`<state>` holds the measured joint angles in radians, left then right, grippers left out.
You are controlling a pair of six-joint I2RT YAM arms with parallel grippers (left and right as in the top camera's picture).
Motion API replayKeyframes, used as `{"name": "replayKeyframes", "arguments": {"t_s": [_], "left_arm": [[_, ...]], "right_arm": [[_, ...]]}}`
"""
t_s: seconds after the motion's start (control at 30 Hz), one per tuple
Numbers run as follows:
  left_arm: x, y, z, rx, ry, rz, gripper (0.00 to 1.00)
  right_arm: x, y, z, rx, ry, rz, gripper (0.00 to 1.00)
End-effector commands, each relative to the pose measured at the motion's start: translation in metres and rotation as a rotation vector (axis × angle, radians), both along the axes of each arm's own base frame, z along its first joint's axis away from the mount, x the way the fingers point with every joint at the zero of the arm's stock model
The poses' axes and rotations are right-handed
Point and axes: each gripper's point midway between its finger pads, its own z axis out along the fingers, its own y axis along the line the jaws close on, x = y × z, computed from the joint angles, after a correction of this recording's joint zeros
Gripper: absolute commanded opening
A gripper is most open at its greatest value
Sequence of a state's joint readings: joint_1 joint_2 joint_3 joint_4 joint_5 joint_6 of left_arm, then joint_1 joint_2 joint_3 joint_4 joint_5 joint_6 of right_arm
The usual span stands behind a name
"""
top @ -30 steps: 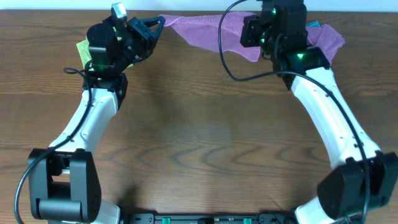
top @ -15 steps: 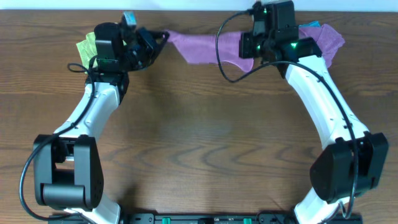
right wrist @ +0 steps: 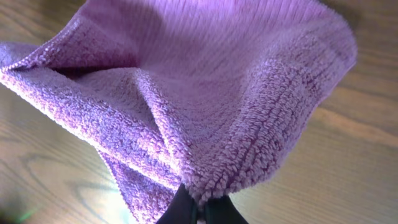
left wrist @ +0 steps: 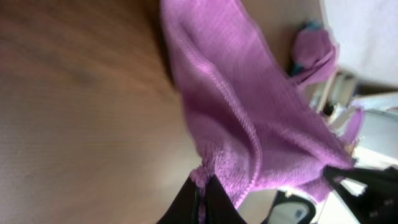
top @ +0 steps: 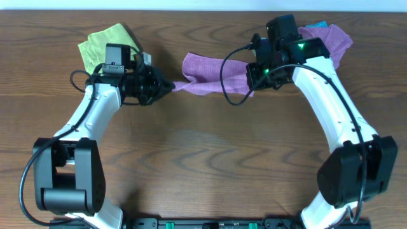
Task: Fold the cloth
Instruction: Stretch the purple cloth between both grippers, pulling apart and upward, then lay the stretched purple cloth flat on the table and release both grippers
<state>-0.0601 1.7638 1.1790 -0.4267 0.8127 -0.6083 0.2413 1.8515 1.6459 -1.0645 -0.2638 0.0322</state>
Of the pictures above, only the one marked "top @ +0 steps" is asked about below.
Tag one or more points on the blue cloth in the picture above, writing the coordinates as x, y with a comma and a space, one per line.
321, 24

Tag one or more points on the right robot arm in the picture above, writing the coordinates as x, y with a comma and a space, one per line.
360, 161

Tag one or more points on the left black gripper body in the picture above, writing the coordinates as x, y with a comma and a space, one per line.
154, 86

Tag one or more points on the purple microfiber cloth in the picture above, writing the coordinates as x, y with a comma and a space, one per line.
206, 75

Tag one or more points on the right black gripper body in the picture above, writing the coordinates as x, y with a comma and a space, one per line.
258, 72

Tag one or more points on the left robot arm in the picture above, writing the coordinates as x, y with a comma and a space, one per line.
68, 175

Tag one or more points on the folded green cloth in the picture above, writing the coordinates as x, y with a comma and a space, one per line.
93, 50

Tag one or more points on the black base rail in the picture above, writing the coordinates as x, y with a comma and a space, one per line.
267, 223

